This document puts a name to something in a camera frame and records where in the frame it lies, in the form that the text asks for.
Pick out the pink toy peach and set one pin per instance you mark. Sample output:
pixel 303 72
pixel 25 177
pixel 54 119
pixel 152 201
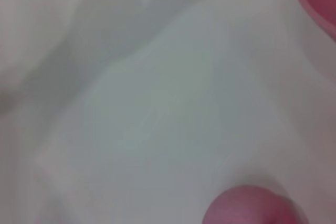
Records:
pixel 244 208

